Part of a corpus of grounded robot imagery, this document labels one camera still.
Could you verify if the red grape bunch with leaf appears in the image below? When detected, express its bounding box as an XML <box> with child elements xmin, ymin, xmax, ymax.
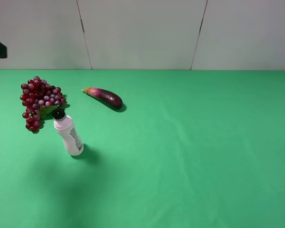
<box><xmin>19</xmin><ymin>76</ymin><xmax>67</xmax><ymax>133</ymax></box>

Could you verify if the purple eggplant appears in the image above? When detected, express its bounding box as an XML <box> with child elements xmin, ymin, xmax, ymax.
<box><xmin>82</xmin><ymin>87</ymin><xmax>123</xmax><ymax>110</ymax></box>

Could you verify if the white bottle with black cap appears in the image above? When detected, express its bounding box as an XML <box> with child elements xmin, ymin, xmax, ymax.
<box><xmin>52</xmin><ymin>108</ymin><xmax>84</xmax><ymax>156</ymax></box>

